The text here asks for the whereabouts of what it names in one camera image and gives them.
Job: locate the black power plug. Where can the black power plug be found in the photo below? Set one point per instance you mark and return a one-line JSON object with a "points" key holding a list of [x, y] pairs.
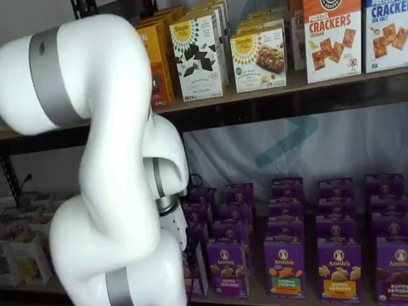
{"points": [[28, 178]]}

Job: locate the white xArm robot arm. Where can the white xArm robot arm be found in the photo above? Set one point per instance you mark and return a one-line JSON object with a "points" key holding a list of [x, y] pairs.
{"points": [[95, 159]]}

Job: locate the purple Annie's box pink label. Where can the purple Annie's box pink label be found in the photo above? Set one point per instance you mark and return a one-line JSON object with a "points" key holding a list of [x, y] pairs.
{"points": [[192, 287], [199, 213], [205, 196], [199, 234]]}

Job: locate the Pretzel Crackers sea salt box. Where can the Pretzel Crackers sea salt box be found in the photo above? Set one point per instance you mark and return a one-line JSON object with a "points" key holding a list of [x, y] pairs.
{"points": [[389, 48]]}

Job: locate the dark red cracker box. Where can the dark red cracker box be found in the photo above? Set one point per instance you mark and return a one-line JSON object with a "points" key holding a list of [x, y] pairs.
{"points": [[296, 48]]}

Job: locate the purple Annie's box orange label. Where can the purple Annie's box orange label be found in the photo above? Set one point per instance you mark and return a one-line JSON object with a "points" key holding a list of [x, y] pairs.
{"points": [[336, 229], [334, 188], [339, 274], [336, 207]]}

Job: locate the Simple Mills yellow bar box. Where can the Simple Mills yellow bar box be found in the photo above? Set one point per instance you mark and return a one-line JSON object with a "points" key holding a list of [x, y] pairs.
{"points": [[258, 76], [261, 22]]}

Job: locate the Simple Mills dark cracker box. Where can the Simple Mills dark cracker box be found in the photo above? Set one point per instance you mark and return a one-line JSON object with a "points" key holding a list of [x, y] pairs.
{"points": [[204, 9], [204, 86]]}

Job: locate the purple Annie's box green label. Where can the purple Annie's box green label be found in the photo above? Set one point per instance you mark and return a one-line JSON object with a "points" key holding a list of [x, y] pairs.
{"points": [[285, 229], [285, 274], [287, 188], [285, 208]]}

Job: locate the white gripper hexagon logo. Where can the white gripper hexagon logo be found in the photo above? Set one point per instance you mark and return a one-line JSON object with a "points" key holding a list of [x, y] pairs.
{"points": [[175, 223]]}

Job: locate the white backdrop sheet teal logo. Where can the white backdrop sheet teal logo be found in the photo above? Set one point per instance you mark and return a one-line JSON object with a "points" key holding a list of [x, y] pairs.
{"points": [[239, 153]]}

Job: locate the Pretzel Crackers cheddar box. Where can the Pretzel Crackers cheddar box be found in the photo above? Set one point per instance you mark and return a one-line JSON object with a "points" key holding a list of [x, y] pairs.
{"points": [[331, 38]]}

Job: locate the orange cracker box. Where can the orange cracker box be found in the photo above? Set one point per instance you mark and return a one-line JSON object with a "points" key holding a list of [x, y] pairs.
{"points": [[161, 79], [165, 16]]}

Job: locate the purple Annie's box brown label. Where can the purple Annie's box brown label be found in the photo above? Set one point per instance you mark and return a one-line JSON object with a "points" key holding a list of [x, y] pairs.
{"points": [[387, 204], [390, 224], [393, 274], [384, 185]]}

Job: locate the white Organic Pantry box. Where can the white Organic Pantry box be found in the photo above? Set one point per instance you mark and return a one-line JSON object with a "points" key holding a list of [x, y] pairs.
{"points": [[30, 261], [8, 264]]}

